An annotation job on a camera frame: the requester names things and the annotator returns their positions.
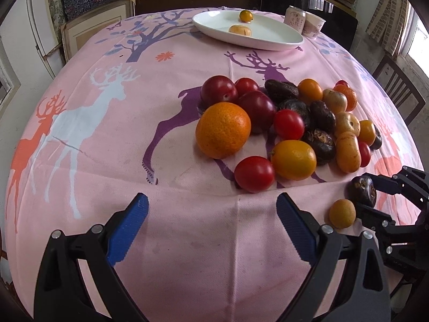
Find white paper cup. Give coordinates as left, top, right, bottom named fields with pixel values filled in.
left=302, top=12, right=326, bottom=39

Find large orange mandarin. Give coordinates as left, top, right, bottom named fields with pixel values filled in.
left=196, top=102, right=251, bottom=159

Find red cherry tomato front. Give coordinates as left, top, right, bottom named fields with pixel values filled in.
left=234, top=156, right=275, bottom=193

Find pink deer tablecloth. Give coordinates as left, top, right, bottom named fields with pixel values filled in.
left=5, top=9, right=422, bottom=321

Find small orange kumquat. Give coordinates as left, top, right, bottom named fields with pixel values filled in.
left=358, top=120, right=377, bottom=146

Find yellow orange kumquat front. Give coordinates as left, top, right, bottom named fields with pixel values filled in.
left=271, top=140, right=317, bottom=181

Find dark water chestnut back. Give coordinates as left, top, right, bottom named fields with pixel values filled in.
left=264, top=79, right=299, bottom=107

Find dark wooden chair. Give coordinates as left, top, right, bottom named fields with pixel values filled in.
left=373, top=53, right=426, bottom=126

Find small yellow round fruit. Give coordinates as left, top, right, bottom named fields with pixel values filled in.
left=329, top=199, right=356, bottom=229

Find cardboard box with frame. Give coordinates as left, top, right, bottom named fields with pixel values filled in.
left=60, top=0, right=135, bottom=62

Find dark water chestnut edge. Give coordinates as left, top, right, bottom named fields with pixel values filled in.
left=370, top=126, right=382, bottom=151

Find dark red plum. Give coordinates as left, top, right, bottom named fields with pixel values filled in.
left=200, top=75, right=238, bottom=108
left=237, top=91, right=276, bottom=134

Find red cherry tomato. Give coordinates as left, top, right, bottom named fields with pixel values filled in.
left=234, top=77, right=260, bottom=97
left=273, top=109, right=305, bottom=140
left=335, top=80, right=350, bottom=89
left=234, top=156, right=275, bottom=193
left=358, top=141, right=371, bottom=168

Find white oval plate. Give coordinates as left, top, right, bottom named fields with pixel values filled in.
left=193, top=10, right=304, bottom=51

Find red cherry tomato back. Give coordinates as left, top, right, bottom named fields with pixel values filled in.
left=234, top=77, right=260, bottom=97

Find striped pepino melon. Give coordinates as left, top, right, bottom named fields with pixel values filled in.
left=322, top=89, right=347, bottom=115

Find dark water chestnut front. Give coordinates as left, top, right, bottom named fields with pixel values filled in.
left=302, top=129, right=336, bottom=166

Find dark water chestnut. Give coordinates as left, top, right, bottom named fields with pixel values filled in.
left=345, top=175, right=377, bottom=208
left=278, top=99, right=310, bottom=126
left=309, top=100, right=336, bottom=134
left=302, top=129, right=336, bottom=166
left=264, top=79, right=299, bottom=107

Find pink drink can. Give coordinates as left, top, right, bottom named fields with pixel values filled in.
left=284, top=6, right=306, bottom=34

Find tan pepino with dimple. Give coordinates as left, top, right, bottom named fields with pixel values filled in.
left=334, top=111, right=361, bottom=137

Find small orange citrus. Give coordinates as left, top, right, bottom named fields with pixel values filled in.
left=297, top=79, right=323, bottom=105

